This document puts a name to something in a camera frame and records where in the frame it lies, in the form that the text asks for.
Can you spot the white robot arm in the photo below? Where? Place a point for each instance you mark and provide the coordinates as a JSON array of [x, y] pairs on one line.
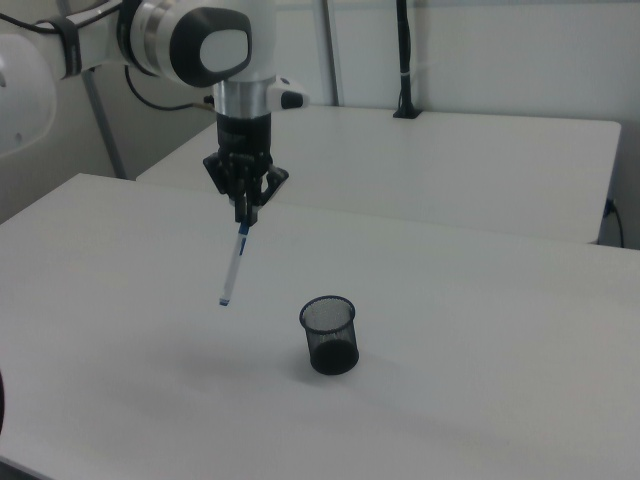
[[165, 45]]

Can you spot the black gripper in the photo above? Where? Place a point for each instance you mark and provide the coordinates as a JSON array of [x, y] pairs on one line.
[[245, 145]]

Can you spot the white side table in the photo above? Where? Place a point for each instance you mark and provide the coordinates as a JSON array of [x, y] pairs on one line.
[[425, 165]]

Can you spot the black mesh pen cup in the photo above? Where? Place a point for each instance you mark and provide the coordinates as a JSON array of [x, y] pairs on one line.
[[332, 340]]

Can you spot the white marker with blue cap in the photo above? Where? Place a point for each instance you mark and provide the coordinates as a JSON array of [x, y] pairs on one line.
[[234, 265]]

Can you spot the black camera pole with base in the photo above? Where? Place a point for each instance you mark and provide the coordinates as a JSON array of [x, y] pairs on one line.
[[405, 70]]

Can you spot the grey metal partition post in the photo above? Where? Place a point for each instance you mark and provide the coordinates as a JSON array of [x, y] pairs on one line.
[[104, 130]]

